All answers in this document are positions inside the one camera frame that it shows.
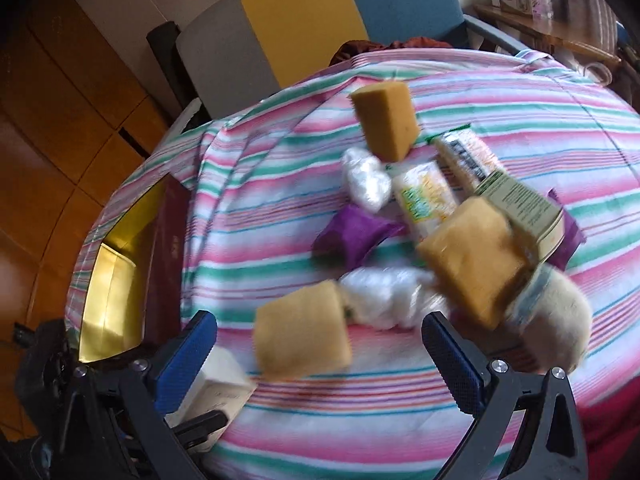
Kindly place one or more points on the green yellow snack packet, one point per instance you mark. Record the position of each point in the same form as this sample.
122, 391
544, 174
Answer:
425, 198

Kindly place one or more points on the wooden wardrobe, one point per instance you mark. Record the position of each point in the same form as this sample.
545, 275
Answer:
75, 122

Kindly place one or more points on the green white carton box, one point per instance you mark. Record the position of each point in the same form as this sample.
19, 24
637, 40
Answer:
537, 222

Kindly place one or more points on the dark red cloth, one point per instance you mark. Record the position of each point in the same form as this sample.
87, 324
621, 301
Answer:
352, 48

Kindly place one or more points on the gold storage box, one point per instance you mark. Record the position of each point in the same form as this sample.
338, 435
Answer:
133, 300

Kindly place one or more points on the wooden side table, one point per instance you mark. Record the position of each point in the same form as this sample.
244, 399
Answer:
548, 35

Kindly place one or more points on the yellow sponge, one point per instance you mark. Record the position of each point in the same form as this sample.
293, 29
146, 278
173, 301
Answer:
476, 261
387, 118
303, 333

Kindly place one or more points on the red blanket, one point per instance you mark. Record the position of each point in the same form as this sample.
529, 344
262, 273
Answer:
610, 426

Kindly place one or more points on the striped bed sheet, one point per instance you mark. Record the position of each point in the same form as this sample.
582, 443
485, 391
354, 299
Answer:
306, 209

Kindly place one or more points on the clear cracker pack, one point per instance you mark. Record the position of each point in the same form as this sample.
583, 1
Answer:
468, 157

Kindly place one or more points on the pink striped curtain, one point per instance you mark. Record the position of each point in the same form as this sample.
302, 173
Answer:
593, 17

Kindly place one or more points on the purple snack packet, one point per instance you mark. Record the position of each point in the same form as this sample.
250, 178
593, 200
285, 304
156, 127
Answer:
573, 238
352, 234

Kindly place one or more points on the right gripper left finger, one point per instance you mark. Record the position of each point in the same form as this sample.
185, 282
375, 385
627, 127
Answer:
156, 450

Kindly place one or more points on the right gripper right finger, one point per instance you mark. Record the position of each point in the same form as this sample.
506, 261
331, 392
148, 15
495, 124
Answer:
550, 443

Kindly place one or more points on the grey yellow blue headboard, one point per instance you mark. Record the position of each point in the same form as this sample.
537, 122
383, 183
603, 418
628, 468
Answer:
238, 52

